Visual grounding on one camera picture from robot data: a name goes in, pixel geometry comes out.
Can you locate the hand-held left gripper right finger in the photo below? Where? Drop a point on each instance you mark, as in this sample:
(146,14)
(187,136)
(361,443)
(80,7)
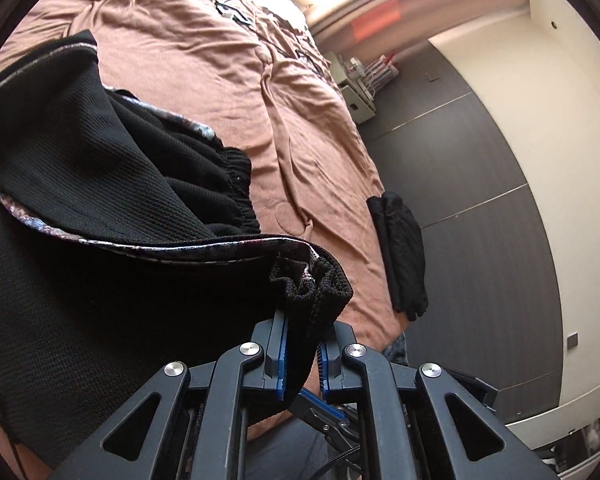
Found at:
(325,365)

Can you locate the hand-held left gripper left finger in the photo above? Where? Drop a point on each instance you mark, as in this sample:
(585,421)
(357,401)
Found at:
(280,360)

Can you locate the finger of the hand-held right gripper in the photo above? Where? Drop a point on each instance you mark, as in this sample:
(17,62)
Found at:
(320,405)

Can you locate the black pants with paisley trim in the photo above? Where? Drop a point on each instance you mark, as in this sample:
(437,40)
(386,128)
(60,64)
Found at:
(80,160)

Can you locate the person's right leg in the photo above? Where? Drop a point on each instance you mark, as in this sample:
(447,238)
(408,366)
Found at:
(280,450)

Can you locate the folded black clothes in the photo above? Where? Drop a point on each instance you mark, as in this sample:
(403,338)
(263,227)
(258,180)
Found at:
(402,255)

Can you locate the cream nightstand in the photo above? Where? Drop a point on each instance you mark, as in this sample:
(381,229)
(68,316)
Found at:
(357,97)

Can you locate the brown blanket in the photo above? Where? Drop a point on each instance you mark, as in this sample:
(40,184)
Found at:
(205,60)

